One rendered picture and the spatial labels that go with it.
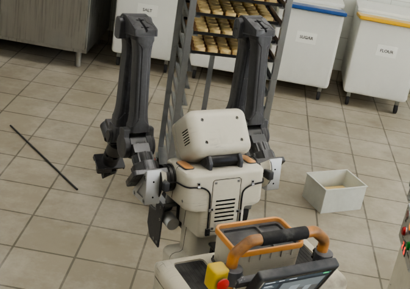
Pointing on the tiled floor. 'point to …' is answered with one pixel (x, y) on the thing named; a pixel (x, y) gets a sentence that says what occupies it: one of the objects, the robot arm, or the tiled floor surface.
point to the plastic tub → (334, 191)
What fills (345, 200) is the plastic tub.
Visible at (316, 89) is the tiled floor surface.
